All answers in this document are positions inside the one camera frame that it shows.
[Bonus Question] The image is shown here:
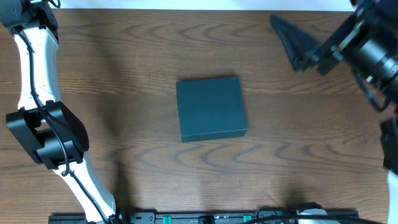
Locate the black gift box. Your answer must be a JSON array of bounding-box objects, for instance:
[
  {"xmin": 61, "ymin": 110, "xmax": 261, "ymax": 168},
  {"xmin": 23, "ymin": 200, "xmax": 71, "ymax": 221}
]
[{"xmin": 176, "ymin": 76, "xmax": 248, "ymax": 142}]

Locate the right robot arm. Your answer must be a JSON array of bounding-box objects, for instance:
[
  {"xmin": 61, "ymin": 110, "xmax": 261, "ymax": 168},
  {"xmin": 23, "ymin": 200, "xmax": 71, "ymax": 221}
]
[{"xmin": 269, "ymin": 0, "xmax": 397, "ymax": 112}]

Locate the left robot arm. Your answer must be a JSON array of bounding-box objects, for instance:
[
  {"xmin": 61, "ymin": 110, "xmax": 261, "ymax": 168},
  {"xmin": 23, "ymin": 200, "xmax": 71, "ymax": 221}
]
[{"xmin": 1, "ymin": 0, "xmax": 123, "ymax": 223}]

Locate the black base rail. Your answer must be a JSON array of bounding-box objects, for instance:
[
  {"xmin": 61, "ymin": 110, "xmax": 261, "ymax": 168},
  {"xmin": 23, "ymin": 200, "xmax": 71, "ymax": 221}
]
[{"xmin": 48, "ymin": 208, "xmax": 359, "ymax": 224}]

